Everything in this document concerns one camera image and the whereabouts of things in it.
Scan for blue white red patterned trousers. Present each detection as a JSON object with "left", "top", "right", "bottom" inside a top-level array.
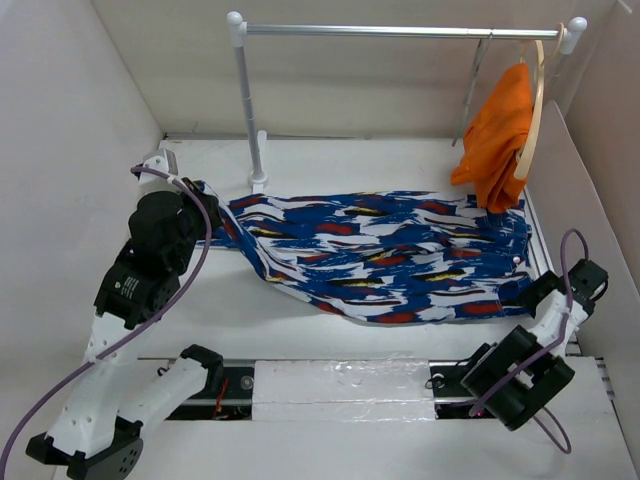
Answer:
[{"left": 211, "top": 191, "right": 532, "bottom": 325}]

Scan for grey metal hanger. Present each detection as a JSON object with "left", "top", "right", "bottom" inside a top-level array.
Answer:
[{"left": 451, "top": 34, "right": 493, "bottom": 147}]

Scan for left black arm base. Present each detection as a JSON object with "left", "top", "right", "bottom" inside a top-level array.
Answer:
[{"left": 168, "top": 363, "right": 255, "bottom": 421}]

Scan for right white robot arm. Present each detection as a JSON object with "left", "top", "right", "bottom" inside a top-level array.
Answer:
[{"left": 460, "top": 259, "right": 609, "bottom": 431}]

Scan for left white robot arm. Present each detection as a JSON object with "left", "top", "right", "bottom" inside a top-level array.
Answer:
[{"left": 26, "top": 178, "right": 224, "bottom": 479}]

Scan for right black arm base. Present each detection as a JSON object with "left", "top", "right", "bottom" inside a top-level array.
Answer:
[{"left": 425, "top": 358, "right": 494, "bottom": 420}]

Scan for orange garment on hanger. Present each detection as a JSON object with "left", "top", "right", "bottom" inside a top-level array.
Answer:
[{"left": 450, "top": 63, "right": 533, "bottom": 213}]

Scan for white clothes rack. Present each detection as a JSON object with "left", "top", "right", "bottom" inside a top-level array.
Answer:
[{"left": 226, "top": 11, "right": 588, "bottom": 194}]

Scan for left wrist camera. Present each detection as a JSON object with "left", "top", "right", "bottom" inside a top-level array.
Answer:
[{"left": 142, "top": 148, "right": 179, "bottom": 176}]

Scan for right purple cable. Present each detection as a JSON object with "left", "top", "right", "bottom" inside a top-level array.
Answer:
[{"left": 469, "top": 228, "right": 594, "bottom": 455}]

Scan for purple cable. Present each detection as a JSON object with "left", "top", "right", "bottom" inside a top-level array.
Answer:
[
  {"left": 469, "top": 228, "right": 594, "bottom": 455},
  {"left": 0, "top": 164, "right": 211, "bottom": 471}
]

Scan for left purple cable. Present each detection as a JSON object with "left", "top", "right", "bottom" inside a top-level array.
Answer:
[{"left": 0, "top": 164, "right": 211, "bottom": 471}]

